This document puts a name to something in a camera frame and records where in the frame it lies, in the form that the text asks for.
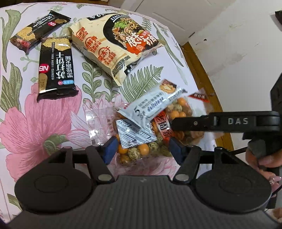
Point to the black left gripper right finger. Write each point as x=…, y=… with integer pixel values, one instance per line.
x=187, y=157

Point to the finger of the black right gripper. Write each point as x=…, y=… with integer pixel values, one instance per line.
x=202, y=123

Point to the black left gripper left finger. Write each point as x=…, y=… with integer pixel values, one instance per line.
x=99, y=157

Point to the clear mixed nuts bag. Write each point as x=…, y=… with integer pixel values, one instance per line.
x=135, y=143

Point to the black cracker packet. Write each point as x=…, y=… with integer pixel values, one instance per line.
x=32, y=34
x=56, y=69

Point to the right hand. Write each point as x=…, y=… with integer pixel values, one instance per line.
x=260, y=165

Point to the floral bed sheet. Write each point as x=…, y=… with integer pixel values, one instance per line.
x=32, y=130

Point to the white door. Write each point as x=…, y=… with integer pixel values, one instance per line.
x=182, y=17

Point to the beige instant noodle bag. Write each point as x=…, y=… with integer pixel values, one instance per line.
x=115, y=42

